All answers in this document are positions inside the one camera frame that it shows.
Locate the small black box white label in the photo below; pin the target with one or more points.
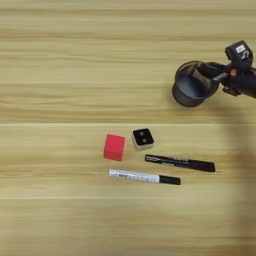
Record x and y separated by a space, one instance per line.
239 53

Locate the black marker pen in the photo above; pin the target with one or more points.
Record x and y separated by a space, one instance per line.
180 162

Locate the black mesh pen cup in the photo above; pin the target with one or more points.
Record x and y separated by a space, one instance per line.
190 95

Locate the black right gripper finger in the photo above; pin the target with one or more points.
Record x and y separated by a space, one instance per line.
213 67
207 76

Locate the small black white cube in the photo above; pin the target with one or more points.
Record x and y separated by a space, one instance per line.
143 137

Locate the white marker black cap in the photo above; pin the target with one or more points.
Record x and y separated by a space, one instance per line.
133 175

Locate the red cube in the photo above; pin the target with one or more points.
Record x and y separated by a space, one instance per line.
114 148

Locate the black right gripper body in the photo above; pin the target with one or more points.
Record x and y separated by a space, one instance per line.
241 81

